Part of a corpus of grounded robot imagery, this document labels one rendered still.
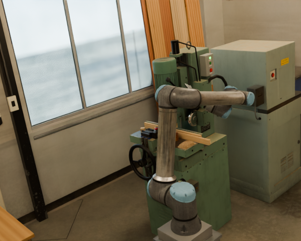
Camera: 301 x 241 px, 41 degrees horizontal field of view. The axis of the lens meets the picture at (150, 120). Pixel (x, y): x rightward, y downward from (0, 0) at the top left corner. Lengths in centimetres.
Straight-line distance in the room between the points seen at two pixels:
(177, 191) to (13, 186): 199
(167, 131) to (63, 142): 187
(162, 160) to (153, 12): 232
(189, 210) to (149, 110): 242
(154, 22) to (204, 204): 209
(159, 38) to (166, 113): 219
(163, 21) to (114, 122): 124
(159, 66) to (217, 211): 135
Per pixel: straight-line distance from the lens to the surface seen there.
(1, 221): 323
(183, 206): 237
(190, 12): 482
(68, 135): 407
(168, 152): 241
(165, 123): 236
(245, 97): 266
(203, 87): 304
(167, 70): 289
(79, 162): 421
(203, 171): 317
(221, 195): 347
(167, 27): 459
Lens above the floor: 206
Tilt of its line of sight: 19 degrees down
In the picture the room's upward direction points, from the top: 7 degrees counter-clockwise
